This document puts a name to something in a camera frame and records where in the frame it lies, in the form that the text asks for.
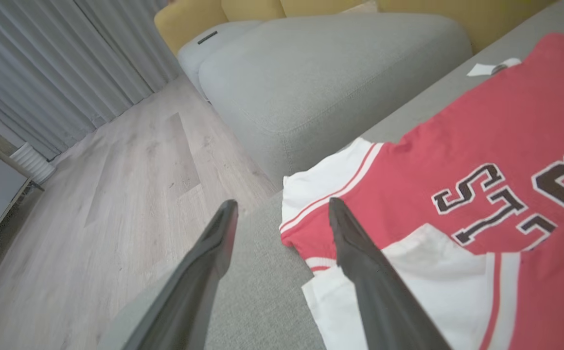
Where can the grey sofa section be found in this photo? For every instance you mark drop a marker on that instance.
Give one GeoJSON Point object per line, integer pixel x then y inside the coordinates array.
{"type": "Point", "coordinates": [321, 87]}

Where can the large grey sofa seat cushion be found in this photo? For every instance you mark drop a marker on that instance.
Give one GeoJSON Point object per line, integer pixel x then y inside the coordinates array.
{"type": "Point", "coordinates": [262, 291]}

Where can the red jersey with white sleeves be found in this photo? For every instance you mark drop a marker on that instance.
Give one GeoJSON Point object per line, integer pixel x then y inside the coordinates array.
{"type": "Point", "coordinates": [481, 131]}

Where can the white ribbed heater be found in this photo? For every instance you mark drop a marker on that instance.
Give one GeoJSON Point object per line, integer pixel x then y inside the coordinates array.
{"type": "Point", "coordinates": [31, 163]}

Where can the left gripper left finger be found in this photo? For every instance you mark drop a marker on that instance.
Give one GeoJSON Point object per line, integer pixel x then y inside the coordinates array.
{"type": "Point", "coordinates": [189, 291]}

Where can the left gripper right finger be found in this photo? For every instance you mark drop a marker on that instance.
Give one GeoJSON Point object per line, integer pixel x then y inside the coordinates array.
{"type": "Point", "coordinates": [379, 301]}

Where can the grey pleated curtain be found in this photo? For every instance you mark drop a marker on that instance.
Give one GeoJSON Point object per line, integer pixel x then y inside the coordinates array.
{"type": "Point", "coordinates": [44, 63]}

